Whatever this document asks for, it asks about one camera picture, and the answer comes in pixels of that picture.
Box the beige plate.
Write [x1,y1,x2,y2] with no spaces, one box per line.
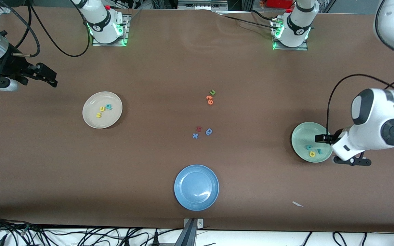
[82,91,123,129]

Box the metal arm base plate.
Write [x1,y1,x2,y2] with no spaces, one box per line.
[272,17,309,51]
[92,14,131,47]

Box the green plate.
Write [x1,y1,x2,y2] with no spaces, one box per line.
[291,122,334,163]

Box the blue plate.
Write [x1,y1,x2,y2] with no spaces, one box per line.
[174,164,220,211]

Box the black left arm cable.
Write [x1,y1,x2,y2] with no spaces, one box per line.
[326,63,394,137]

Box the black looping arm cable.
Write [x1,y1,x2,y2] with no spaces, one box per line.
[28,0,91,57]

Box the grey power strip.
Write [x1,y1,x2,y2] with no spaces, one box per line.
[178,0,228,11]

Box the black cable on table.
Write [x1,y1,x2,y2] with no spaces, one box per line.
[250,10,278,22]
[216,14,276,29]

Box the red box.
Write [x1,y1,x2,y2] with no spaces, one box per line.
[265,0,293,9]

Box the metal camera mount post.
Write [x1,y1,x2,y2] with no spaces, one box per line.
[175,218,204,246]

